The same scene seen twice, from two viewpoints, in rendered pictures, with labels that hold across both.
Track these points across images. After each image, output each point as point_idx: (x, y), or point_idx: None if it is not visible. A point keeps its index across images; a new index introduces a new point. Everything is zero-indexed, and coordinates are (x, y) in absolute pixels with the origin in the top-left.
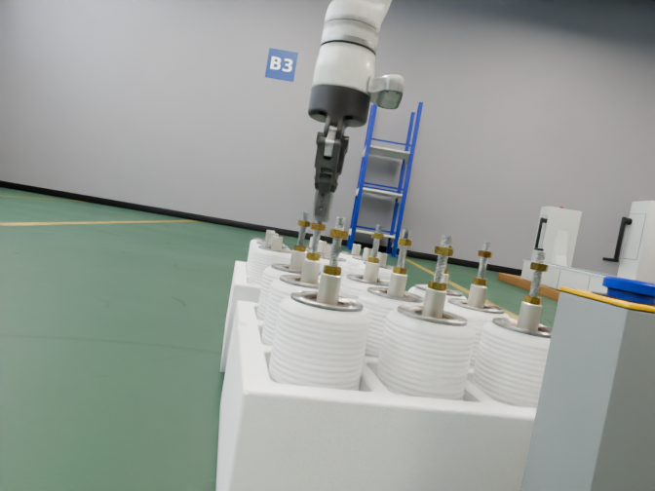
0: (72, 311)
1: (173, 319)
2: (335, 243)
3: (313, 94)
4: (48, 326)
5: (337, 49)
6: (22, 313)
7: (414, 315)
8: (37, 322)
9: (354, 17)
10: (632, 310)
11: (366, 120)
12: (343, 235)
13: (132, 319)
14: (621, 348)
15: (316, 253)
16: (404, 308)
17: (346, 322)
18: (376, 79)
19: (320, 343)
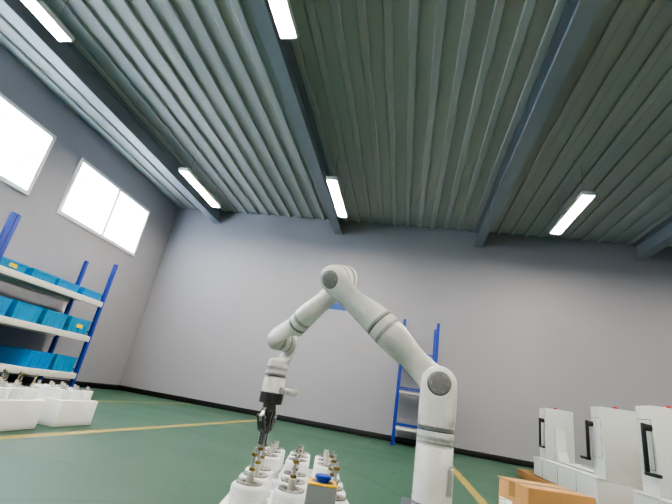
0: (164, 491)
1: (219, 498)
2: (253, 458)
3: (260, 394)
4: (150, 499)
5: (268, 378)
6: (139, 491)
7: (280, 488)
8: (145, 497)
9: (274, 366)
10: (309, 484)
11: (279, 403)
12: (256, 455)
13: (195, 497)
14: (306, 497)
15: (258, 461)
16: (281, 486)
17: (250, 490)
18: (282, 388)
19: (240, 498)
